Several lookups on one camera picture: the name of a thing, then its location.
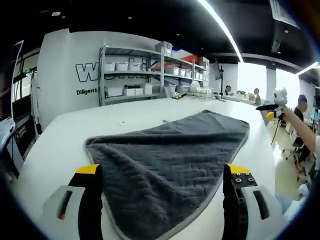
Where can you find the dark grey towel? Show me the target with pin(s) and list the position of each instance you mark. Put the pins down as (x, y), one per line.
(162, 162)

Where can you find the person's right hand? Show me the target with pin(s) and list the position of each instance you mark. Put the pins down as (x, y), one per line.
(287, 114)

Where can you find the short ceiling light strip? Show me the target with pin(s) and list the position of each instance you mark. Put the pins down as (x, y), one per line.
(307, 68)

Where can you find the office chair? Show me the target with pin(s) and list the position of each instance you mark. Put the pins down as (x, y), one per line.
(296, 147)

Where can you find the screen on tripod stand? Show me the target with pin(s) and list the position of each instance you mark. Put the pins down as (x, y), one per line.
(217, 70)

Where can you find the ceiling air conditioner vent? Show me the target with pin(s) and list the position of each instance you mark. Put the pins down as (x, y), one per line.
(285, 12)

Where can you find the yellow black tool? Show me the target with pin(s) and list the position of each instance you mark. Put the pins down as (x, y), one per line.
(181, 95)

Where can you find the long ceiling light strip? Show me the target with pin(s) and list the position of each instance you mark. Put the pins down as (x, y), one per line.
(222, 27)

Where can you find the white side desk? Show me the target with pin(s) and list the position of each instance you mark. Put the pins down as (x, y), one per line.
(7, 130)

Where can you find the metal shelving rack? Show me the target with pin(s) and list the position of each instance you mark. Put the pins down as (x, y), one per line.
(130, 75)

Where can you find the row of white storage bins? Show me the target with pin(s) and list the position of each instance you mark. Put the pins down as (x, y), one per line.
(121, 66)

